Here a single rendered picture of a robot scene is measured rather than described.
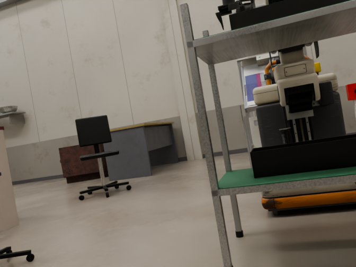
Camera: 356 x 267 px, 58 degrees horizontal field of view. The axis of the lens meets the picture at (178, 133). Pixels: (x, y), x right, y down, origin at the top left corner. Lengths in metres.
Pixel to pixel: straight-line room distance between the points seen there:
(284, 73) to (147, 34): 5.04
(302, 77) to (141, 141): 3.36
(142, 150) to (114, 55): 2.74
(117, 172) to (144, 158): 0.53
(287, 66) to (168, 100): 4.64
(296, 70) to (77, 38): 6.09
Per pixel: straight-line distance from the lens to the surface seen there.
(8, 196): 3.32
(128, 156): 5.07
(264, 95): 2.29
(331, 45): 6.34
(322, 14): 1.31
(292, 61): 2.08
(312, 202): 2.02
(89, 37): 7.43
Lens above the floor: 0.60
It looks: level
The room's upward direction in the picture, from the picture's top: 10 degrees counter-clockwise
